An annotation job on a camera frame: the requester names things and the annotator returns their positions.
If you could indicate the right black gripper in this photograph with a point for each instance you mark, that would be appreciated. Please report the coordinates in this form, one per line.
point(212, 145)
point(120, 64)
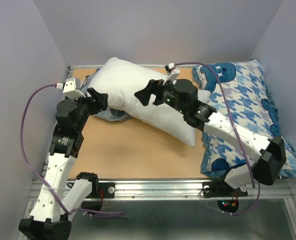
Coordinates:
point(154, 86)

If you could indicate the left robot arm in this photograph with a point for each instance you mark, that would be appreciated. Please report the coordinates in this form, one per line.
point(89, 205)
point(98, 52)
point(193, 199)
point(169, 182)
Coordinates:
point(52, 214)

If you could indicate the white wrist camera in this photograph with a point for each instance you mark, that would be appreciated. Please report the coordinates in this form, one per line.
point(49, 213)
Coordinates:
point(71, 88)
point(172, 72)

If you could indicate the dark blue lettered pillowcase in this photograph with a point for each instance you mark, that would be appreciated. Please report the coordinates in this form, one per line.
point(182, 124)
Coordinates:
point(110, 114)

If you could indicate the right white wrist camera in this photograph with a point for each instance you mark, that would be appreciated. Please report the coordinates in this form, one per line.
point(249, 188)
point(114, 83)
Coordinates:
point(172, 72)

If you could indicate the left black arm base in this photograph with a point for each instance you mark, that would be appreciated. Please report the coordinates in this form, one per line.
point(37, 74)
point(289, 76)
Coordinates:
point(95, 201)

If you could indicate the blue houndstooth bear pillow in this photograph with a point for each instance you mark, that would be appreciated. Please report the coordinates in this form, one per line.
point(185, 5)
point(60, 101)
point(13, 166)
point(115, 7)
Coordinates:
point(239, 88)

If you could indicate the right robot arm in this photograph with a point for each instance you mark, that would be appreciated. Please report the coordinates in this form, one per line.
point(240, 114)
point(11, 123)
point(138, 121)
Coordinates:
point(267, 154)

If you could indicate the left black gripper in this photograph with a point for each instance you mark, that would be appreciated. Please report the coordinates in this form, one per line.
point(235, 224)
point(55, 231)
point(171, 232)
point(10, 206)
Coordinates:
point(101, 99)

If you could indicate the white pillow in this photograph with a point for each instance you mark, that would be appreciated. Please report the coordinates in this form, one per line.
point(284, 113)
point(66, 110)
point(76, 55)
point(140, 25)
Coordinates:
point(121, 80)

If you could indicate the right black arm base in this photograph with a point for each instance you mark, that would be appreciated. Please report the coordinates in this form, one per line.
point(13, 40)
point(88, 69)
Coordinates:
point(228, 197)

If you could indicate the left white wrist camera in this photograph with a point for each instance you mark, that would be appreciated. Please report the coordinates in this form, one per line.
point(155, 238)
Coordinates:
point(71, 88)

